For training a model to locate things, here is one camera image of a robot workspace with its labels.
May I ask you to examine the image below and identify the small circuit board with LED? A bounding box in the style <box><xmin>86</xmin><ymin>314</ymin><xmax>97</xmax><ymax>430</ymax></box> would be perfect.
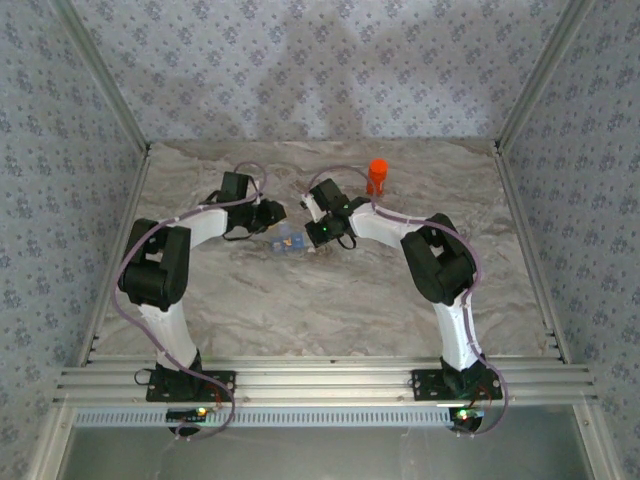
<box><xmin>166</xmin><ymin>407</ymin><xmax>209</xmax><ymax>422</ymax></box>
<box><xmin>448</xmin><ymin>407</ymin><xmax>487</xmax><ymax>424</ymax></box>

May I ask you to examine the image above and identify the grey slotted cable duct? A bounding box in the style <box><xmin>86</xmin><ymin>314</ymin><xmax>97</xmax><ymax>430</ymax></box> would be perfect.
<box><xmin>73</xmin><ymin>405</ymin><xmax>469</xmax><ymax>429</ymax></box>

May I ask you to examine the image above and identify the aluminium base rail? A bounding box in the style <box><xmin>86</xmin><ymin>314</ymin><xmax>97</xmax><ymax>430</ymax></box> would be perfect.
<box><xmin>52</xmin><ymin>355</ymin><xmax>599</xmax><ymax>405</ymax></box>

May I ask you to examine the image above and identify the orange pill bottle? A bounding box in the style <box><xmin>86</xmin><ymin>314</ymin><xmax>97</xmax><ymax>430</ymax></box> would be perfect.
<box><xmin>365</xmin><ymin>158</ymin><xmax>390</xmax><ymax>197</ymax></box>

